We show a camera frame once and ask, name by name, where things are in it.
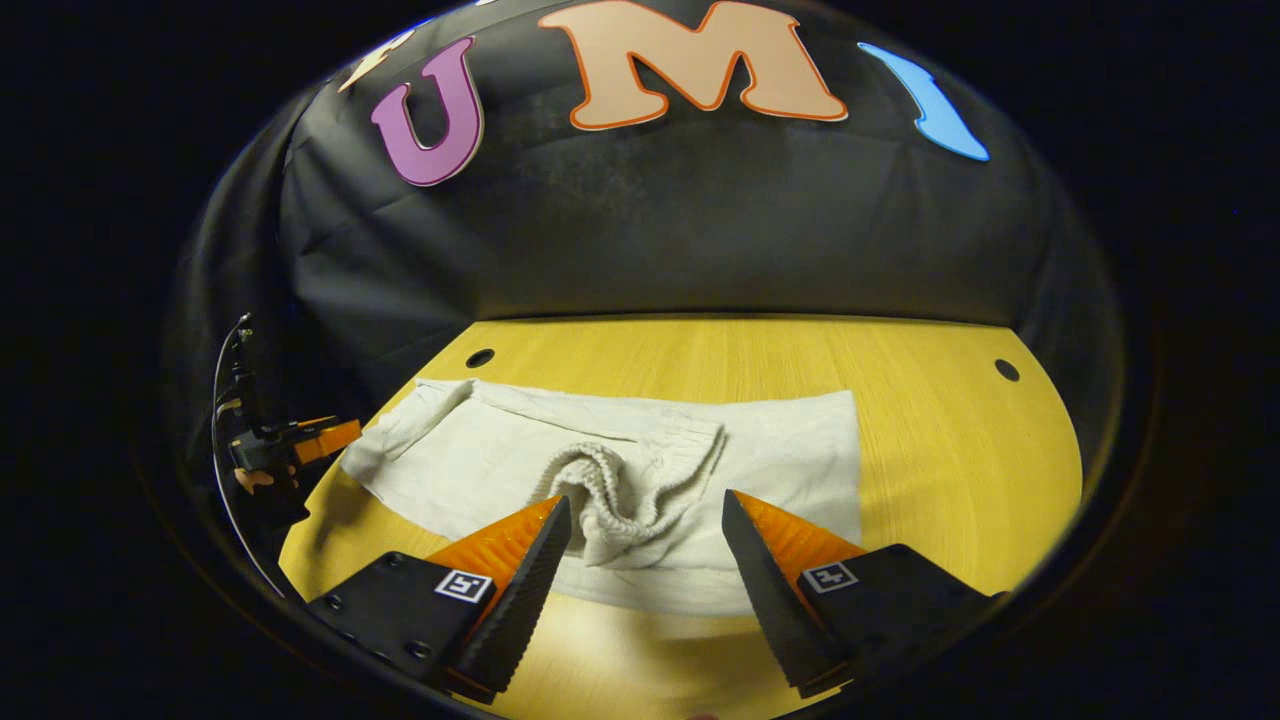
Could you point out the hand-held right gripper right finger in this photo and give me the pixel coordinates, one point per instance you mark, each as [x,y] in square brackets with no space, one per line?
[775,600]

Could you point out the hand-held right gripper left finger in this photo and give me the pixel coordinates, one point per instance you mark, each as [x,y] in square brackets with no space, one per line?
[520,600]

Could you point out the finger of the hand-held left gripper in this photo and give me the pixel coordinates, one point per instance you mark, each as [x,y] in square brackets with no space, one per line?
[330,438]

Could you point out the white jeans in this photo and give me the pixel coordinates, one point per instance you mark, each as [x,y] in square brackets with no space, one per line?
[480,450]

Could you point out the black backdrop cloth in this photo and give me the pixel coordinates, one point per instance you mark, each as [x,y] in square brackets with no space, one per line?
[700,220]

